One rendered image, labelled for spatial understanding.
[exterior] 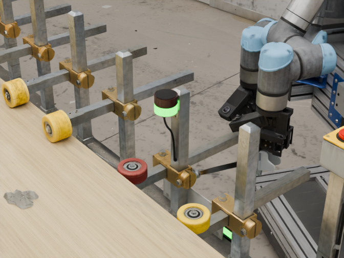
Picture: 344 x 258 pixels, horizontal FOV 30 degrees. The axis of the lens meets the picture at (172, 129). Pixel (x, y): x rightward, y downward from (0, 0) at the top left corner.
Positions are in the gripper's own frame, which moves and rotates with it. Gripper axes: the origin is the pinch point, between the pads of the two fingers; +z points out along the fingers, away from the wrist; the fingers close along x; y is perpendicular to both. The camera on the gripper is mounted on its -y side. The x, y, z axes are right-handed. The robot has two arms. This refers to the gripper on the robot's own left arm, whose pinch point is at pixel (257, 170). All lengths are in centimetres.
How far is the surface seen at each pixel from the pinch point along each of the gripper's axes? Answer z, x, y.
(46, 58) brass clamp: -2, 20, -88
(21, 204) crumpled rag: 1, -41, -44
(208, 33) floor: 91, 260, -151
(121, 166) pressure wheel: 1.0, -15.6, -32.3
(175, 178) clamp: 6.9, -6.0, -21.3
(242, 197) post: -1.2, -13.8, 2.2
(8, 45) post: 3, 29, -114
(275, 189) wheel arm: 6.4, 3.0, 4.3
